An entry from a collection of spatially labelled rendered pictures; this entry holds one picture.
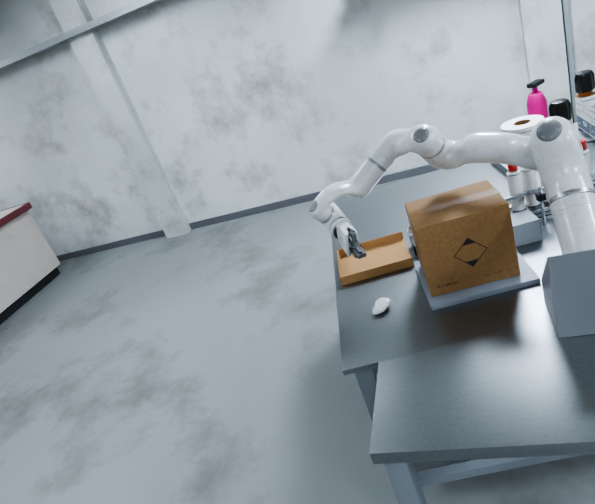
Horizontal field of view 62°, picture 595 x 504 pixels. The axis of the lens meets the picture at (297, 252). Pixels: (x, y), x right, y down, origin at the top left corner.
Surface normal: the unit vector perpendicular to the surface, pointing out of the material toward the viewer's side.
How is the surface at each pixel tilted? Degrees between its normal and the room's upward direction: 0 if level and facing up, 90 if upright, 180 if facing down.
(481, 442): 0
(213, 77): 90
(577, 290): 90
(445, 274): 90
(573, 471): 0
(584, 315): 90
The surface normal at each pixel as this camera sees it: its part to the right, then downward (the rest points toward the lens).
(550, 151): -0.53, 0.43
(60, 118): -0.21, 0.49
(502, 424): -0.33, -0.85
